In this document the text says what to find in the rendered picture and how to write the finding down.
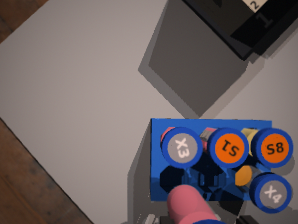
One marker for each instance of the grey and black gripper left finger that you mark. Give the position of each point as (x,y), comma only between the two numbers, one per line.
(166,220)

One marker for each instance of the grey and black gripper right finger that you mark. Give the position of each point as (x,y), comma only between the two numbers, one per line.
(246,219)

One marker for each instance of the blue tube rack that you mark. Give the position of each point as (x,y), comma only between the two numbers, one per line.
(204,175)

